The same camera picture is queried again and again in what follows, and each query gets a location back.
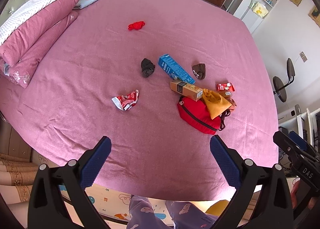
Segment dark maroon knit cord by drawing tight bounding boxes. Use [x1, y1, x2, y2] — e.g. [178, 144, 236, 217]
[218, 108, 232, 132]

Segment yellow drawstring bag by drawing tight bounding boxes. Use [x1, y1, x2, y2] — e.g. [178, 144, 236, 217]
[202, 89, 232, 120]

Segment red zipper pouch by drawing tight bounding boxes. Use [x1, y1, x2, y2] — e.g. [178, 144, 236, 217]
[177, 96, 225, 135]

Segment beige curtain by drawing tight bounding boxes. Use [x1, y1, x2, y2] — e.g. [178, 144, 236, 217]
[0, 153, 38, 205]

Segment colourful play mat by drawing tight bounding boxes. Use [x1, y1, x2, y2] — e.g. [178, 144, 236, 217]
[58, 183, 176, 226]

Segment black office chair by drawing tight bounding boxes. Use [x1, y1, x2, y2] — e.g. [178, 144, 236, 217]
[272, 57, 296, 103]

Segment orange knit sock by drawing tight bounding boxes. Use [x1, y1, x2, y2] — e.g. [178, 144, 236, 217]
[228, 98, 237, 111]

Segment person's pyjama legs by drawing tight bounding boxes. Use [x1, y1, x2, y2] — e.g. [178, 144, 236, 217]
[126, 195, 218, 228]

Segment red milk candy wrapper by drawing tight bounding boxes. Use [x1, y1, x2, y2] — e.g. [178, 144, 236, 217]
[216, 82, 235, 92]

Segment tan cardboard box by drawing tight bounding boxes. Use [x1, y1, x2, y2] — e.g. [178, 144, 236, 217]
[170, 79, 203, 101]

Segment crumpled red snack wrapper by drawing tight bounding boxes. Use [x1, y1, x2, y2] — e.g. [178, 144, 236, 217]
[112, 90, 139, 111]

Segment brown sock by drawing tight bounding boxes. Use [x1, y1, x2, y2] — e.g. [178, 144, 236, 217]
[192, 63, 206, 80]

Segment blue cardboard box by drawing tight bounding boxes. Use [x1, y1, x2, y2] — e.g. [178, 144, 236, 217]
[158, 54, 195, 84]

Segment pink folded quilt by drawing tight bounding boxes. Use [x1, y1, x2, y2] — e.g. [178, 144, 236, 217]
[1, 0, 79, 88]

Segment pink bed sheet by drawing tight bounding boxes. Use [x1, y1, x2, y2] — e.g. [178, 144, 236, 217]
[1, 0, 278, 201]

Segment black rolled sock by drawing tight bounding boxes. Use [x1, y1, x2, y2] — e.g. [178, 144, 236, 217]
[141, 58, 155, 78]

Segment white knit blanket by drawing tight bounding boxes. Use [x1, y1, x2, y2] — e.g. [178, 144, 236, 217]
[1, 0, 56, 45]

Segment red crumpled cloth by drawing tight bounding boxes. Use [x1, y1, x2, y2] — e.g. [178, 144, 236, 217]
[127, 21, 145, 31]

